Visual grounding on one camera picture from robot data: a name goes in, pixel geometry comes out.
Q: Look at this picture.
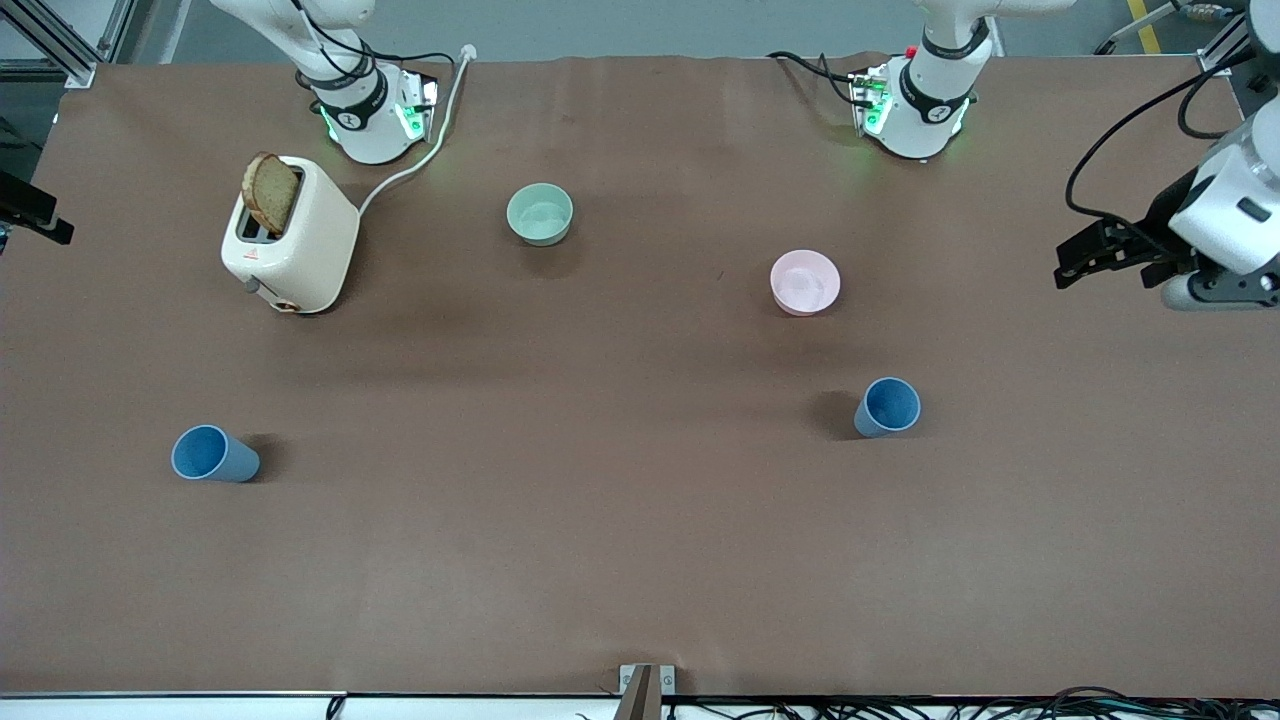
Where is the mint green bowl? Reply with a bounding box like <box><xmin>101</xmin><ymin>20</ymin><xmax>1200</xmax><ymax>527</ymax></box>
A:
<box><xmin>505</xmin><ymin>182</ymin><xmax>576</xmax><ymax>248</ymax></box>

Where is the aluminium frame profile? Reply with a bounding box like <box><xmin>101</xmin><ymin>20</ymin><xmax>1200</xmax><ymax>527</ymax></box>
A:
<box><xmin>0</xmin><ymin>0</ymin><xmax>138</xmax><ymax>89</ymax></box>
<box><xmin>1195</xmin><ymin>0</ymin><xmax>1263</xmax><ymax>78</ymax></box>

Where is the grey metal mount bracket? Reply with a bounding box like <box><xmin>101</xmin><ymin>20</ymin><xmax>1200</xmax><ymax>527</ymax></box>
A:
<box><xmin>613</xmin><ymin>663</ymin><xmax>678</xmax><ymax>720</ymax></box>

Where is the grey metal rod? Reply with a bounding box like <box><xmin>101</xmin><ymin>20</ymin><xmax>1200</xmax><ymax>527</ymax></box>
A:
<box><xmin>1092</xmin><ymin>0</ymin><xmax>1189</xmax><ymax>57</ymax></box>

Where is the white toaster power cable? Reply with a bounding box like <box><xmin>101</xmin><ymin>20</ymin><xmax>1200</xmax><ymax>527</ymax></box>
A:
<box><xmin>357</xmin><ymin>44</ymin><xmax>478</xmax><ymax>217</ymax></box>

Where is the pink bowl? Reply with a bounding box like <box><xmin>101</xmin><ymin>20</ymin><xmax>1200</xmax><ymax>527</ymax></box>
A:
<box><xmin>769</xmin><ymin>249</ymin><xmax>843</xmax><ymax>319</ymax></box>

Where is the blue plastic cup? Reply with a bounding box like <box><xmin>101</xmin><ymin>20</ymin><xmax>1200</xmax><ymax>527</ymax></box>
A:
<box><xmin>170</xmin><ymin>424</ymin><xmax>262</xmax><ymax>485</ymax></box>
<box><xmin>852</xmin><ymin>376</ymin><xmax>923</xmax><ymax>440</ymax></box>

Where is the black cable bundle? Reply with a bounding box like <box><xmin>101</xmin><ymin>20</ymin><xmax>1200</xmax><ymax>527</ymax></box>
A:
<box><xmin>664</xmin><ymin>685</ymin><xmax>1280</xmax><ymax>720</ymax></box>

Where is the black base cable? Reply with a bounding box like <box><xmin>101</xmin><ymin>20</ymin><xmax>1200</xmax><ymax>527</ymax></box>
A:
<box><xmin>767</xmin><ymin>49</ymin><xmax>874</xmax><ymax>109</ymax></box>
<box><xmin>288</xmin><ymin>0</ymin><xmax>458</xmax><ymax>96</ymax></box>

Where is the brown bread slice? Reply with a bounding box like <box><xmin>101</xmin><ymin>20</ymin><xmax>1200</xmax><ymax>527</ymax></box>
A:
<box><xmin>242</xmin><ymin>152</ymin><xmax>301</xmax><ymax>238</ymax></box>

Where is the cream white toaster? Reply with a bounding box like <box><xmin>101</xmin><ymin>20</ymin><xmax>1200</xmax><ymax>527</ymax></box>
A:
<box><xmin>220</xmin><ymin>155</ymin><xmax>361</xmax><ymax>316</ymax></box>

